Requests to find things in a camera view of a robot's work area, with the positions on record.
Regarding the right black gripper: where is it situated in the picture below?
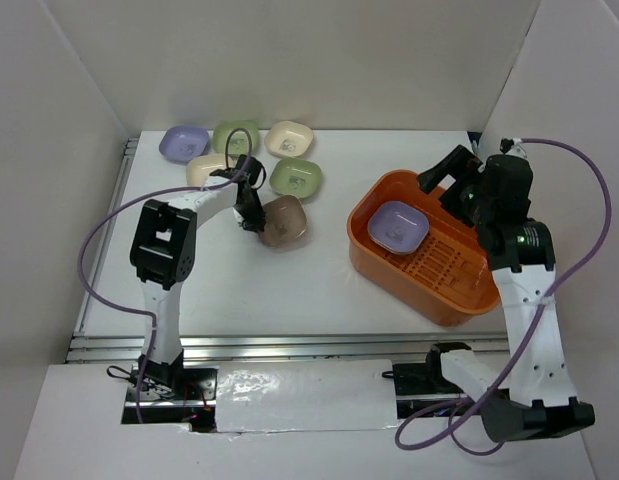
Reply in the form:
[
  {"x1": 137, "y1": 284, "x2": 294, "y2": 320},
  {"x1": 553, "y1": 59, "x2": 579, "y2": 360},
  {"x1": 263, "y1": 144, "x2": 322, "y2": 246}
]
[{"x1": 415, "y1": 143, "x2": 493, "y2": 227}]

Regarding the brown plate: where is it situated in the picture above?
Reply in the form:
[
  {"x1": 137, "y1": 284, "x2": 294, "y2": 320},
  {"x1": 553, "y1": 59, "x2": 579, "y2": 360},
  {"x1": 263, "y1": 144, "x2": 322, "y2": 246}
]
[{"x1": 258, "y1": 195, "x2": 308, "y2": 248}]

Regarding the green plate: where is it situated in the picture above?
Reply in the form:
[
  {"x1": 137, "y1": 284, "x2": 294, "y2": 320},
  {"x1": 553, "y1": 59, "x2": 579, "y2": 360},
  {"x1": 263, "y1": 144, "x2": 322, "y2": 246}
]
[
  {"x1": 269, "y1": 157, "x2": 323, "y2": 200},
  {"x1": 212, "y1": 120, "x2": 260, "y2": 158}
]

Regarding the cream plate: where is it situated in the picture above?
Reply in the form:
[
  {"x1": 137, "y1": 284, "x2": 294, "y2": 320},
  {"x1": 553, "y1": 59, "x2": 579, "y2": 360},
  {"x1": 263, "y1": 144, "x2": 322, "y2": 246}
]
[
  {"x1": 186, "y1": 153, "x2": 235, "y2": 189},
  {"x1": 264, "y1": 120, "x2": 314, "y2": 157}
]

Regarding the purple plate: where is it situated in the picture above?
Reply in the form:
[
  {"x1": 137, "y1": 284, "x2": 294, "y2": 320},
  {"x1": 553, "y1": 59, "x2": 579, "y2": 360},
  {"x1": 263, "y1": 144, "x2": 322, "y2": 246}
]
[
  {"x1": 367, "y1": 200, "x2": 430, "y2": 256},
  {"x1": 158, "y1": 125, "x2": 210, "y2": 164}
]

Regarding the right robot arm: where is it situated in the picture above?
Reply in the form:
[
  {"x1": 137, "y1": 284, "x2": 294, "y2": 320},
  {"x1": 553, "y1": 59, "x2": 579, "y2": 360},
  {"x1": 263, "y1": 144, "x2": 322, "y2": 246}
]
[{"x1": 417, "y1": 146, "x2": 595, "y2": 443}]

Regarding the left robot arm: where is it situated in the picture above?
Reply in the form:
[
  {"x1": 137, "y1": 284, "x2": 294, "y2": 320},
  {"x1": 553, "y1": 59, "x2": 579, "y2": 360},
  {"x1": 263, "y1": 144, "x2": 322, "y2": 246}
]
[{"x1": 130, "y1": 155, "x2": 266, "y2": 399}]

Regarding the orange plastic bin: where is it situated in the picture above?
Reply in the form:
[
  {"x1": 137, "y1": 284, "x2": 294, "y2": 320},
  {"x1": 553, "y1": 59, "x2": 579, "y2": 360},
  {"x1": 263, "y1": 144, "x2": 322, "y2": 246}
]
[{"x1": 347, "y1": 170, "x2": 500, "y2": 327}]

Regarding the green plate back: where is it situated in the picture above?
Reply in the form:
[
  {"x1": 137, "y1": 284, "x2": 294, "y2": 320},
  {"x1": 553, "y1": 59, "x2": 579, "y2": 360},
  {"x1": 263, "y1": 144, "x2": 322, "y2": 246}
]
[{"x1": 212, "y1": 120, "x2": 260, "y2": 158}]

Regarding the white foil cover sheet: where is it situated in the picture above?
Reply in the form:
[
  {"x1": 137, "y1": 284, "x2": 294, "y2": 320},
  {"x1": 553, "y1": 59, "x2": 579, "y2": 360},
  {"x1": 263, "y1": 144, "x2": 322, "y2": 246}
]
[{"x1": 215, "y1": 359, "x2": 398, "y2": 433}]

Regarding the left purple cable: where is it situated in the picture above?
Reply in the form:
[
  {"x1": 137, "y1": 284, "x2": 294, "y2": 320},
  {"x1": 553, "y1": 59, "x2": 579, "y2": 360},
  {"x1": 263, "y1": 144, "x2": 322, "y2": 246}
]
[{"x1": 77, "y1": 127, "x2": 255, "y2": 424}]

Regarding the aluminium rail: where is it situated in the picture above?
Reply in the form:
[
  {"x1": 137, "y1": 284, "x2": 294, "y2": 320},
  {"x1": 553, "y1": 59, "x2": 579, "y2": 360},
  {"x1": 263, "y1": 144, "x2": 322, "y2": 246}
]
[{"x1": 65, "y1": 333, "x2": 508, "y2": 364}]

